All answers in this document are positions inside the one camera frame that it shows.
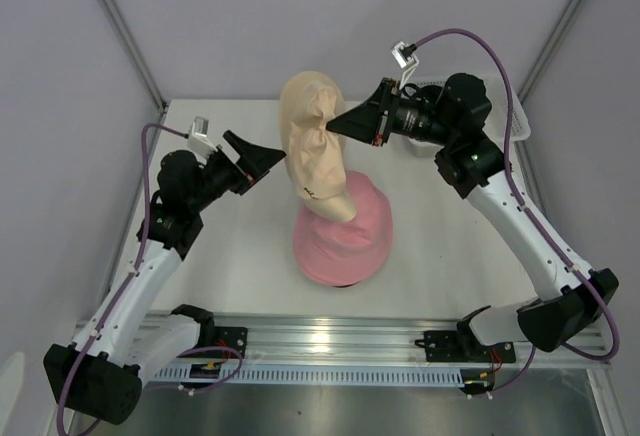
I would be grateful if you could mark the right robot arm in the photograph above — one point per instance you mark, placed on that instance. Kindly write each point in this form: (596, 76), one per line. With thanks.
(570, 293)

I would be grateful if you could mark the pink bucket hat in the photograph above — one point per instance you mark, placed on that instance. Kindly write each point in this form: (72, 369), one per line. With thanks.
(366, 238)
(332, 273)

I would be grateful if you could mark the white plastic basket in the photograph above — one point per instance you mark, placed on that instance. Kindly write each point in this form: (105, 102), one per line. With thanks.
(495, 124)

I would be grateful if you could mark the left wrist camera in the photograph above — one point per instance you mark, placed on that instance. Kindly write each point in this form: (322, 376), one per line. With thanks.
(198, 141)

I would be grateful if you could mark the right aluminium corner post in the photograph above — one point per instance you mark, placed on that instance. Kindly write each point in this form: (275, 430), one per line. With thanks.
(561, 28)

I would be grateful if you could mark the left aluminium corner post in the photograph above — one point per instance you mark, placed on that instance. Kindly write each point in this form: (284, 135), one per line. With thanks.
(129, 44)

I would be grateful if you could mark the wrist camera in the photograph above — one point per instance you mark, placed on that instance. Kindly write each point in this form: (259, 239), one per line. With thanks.
(403, 53)
(198, 141)

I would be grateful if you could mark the black bucket hat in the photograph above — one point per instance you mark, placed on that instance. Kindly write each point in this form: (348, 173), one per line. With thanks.
(345, 286)

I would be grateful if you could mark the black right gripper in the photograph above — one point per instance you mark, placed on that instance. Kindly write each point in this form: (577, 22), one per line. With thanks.
(368, 122)

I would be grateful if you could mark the white slotted cable duct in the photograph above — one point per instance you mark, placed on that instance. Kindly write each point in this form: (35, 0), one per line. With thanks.
(193, 373)

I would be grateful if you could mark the aluminium corner post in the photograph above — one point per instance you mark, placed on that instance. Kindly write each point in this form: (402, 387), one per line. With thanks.
(129, 44)
(561, 28)

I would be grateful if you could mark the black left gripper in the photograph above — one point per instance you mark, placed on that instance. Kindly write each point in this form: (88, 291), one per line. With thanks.
(254, 161)

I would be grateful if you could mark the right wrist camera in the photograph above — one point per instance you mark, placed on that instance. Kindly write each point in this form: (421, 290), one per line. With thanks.
(403, 53)

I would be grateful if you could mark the beige bucket hat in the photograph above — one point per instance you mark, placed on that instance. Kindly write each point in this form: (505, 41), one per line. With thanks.
(314, 155)

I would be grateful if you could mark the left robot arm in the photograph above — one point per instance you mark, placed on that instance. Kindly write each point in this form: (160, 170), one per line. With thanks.
(103, 371)

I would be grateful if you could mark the aluminium mounting rail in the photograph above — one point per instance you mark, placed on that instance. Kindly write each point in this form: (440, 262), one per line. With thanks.
(351, 341)

